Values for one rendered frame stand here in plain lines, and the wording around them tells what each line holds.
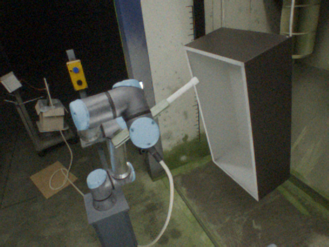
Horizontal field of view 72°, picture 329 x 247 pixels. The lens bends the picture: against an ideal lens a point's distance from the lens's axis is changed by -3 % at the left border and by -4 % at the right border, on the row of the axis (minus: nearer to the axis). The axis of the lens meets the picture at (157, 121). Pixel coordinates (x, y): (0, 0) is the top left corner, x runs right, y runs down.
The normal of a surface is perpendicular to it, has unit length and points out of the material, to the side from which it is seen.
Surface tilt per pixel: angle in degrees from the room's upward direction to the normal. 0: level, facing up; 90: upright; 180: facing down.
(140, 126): 62
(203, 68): 90
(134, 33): 90
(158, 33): 90
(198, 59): 90
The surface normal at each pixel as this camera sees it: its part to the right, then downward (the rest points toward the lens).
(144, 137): 0.12, 0.00
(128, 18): 0.38, 0.42
